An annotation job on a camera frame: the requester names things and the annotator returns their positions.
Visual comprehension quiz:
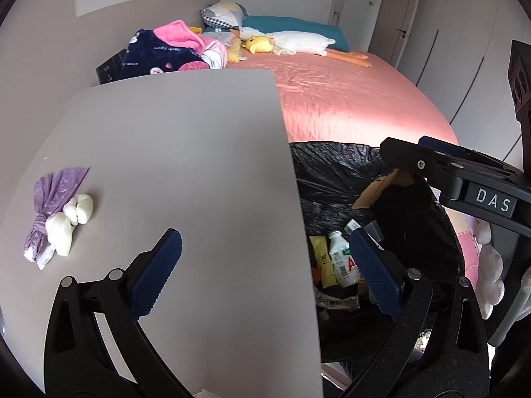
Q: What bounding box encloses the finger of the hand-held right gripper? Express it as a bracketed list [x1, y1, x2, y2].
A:
[379, 137, 464, 200]
[417, 134, 520, 175]

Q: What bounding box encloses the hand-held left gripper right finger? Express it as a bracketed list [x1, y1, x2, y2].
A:
[340, 228, 490, 398]

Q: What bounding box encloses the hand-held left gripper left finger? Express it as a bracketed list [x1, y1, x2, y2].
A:
[42, 228, 200, 398]

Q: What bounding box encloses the white bottle green label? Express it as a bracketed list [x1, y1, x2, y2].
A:
[329, 230, 361, 288]

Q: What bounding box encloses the yellow snack packet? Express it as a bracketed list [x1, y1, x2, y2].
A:
[309, 235, 338, 289]

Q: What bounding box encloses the trash bin with black bag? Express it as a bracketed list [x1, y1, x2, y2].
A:
[288, 141, 478, 365]

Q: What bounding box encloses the crumpled wrapper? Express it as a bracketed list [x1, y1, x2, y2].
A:
[316, 292, 359, 311]

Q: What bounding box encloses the brown cardboard piece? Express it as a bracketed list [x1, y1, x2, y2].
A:
[352, 168, 416, 210]

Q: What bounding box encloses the white plush toy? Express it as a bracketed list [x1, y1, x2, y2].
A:
[475, 219, 506, 320]

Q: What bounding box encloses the pink bed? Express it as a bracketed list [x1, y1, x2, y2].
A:
[226, 50, 460, 150]

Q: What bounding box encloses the purple plastic bag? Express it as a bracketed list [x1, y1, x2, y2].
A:
[23, 167, 91, 263]

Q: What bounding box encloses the white plush goose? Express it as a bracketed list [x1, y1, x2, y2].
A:
[241, 27, 372, 68]

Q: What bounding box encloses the teal pillow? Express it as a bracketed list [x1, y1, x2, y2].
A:
[242, 15, 350, 52]

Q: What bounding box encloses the yellow plush duck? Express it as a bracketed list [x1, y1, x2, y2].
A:
[243, 35, 276, 54]

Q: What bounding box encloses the black box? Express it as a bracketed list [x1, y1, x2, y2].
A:
[95, 49, 126, 86]

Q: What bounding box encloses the yellow textured plush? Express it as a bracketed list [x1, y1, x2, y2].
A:
[227, 36, 243, 63]

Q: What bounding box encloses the dark blue printed blanket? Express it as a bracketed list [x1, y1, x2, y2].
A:
[122, 29, 208, 79]

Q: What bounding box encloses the pink fleece cloth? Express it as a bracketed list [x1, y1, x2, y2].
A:
[153, 20, 229, 69]

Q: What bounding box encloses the checkered pillow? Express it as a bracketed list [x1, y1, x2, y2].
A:
[200, 2, 250, 30]

